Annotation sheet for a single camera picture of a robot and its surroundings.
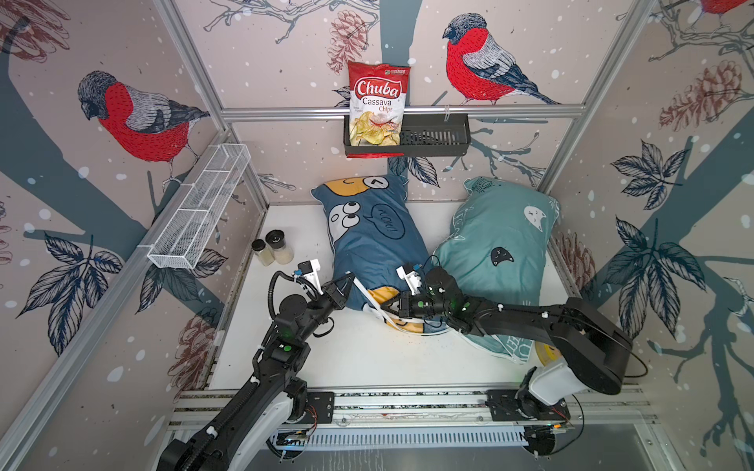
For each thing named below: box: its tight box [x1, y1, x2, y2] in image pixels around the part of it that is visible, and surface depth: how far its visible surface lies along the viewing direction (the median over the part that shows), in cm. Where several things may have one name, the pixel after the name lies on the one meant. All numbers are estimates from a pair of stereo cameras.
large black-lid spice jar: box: [265, 228, 295, 265], surface depth 99 cm
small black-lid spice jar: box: [251, 238, 275, 267], surface depth 100 cm
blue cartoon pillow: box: [311, 174, 450, 337], surface depth 92 cm
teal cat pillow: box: [433, 176, 561, 363], surface depth 90 cm
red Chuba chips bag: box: [347, 60, 412, 147], surface depth 86 cm
